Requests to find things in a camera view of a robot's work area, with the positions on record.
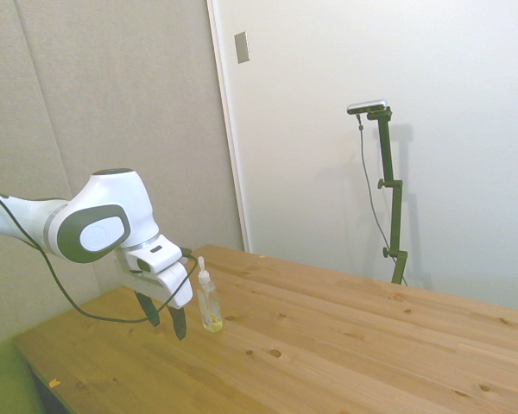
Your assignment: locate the grey wall plate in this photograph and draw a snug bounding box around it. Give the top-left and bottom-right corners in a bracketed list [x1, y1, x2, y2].
[234, 30, 250, 65]

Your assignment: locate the silver exterior camera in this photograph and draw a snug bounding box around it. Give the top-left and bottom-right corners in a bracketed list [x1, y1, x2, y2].
[346, 98, 389, 116]

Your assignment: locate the white door frame strip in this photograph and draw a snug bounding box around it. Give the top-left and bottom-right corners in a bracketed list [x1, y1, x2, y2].
[205, 0, 252, 254]

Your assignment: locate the clear sanitizer bottle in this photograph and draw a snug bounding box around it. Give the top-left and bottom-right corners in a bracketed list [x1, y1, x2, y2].
[196, 256, 224, 333]

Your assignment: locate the dark green camera stand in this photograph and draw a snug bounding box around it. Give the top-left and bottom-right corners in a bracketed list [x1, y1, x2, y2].
[366, 107, 408, 285]

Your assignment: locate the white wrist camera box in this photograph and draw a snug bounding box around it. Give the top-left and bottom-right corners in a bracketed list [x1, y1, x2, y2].
[125, 238, 185, 274]

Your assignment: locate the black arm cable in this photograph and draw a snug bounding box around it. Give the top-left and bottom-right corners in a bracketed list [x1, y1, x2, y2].
[0, 187, 199, 323]

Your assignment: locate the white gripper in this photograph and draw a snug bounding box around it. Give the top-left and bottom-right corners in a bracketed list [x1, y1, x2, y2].
[114, 250, 188, 342]

